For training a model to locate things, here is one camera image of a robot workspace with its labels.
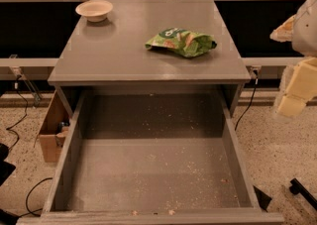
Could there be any black bar lower right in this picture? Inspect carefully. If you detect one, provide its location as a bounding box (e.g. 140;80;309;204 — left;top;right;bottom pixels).
289;178;317;211

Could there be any metal bracket left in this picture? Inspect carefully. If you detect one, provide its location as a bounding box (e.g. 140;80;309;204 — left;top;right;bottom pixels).
10;65;43;107

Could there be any black cable left floor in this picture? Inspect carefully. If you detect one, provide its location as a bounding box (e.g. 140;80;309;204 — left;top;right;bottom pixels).
5;75;30;151

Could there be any green rice chip bag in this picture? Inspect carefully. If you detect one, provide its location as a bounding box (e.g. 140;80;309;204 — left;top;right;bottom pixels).
145;28;217;58

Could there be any open grey top drawer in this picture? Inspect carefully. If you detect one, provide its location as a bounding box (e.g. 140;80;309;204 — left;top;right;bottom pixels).
17;90;283;225

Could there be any black cable lower left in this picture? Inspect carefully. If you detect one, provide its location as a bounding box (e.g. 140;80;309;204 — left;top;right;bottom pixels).
19;176;53;218

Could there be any brown cardboard box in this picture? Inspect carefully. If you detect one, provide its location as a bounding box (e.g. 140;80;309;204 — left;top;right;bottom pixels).
38;92;69;163

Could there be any black cable right floor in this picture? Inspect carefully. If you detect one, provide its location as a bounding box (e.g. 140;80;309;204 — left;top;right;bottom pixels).
234;69;260;132

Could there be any grey drawer cabinet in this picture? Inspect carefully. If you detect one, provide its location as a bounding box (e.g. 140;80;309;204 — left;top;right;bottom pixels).
47;0;252;118

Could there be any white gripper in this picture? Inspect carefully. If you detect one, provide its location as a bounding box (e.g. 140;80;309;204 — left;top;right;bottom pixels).
269;0;317;118

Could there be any black object left edge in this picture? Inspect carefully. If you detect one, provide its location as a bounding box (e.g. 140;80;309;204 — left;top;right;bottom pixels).
0;143;16;186

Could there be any beige paper bowl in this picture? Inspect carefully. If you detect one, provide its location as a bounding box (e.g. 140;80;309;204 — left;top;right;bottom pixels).
75;0;113;23

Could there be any black cable floor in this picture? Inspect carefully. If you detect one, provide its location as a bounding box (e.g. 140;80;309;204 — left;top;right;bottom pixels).
234;69;260;132
5;75;30;151

